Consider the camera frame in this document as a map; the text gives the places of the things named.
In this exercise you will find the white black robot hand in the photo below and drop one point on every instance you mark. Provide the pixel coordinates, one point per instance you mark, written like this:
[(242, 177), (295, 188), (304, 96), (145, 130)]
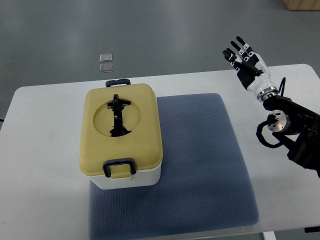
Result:
[(251, 70)]

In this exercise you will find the yellow box lid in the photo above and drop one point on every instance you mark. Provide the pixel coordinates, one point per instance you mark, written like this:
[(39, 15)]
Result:
[(121, 133)]

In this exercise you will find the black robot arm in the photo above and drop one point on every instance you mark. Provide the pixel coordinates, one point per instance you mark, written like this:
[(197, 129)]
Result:
[(295, 127)]

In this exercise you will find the white storage box base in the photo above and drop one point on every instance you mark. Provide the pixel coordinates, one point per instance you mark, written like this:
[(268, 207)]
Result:
[(121, 177)]

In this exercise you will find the wooden furniture corner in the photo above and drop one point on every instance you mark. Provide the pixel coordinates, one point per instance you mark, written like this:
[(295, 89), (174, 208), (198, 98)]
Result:
[(302, 5)]

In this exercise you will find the blue grey fabric mat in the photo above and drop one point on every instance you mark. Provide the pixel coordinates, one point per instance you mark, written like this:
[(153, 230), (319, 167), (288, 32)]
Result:
[(204, 183)]

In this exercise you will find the upper metal floor plate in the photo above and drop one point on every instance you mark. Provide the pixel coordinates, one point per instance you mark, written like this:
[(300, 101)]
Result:
[(106, 57)]

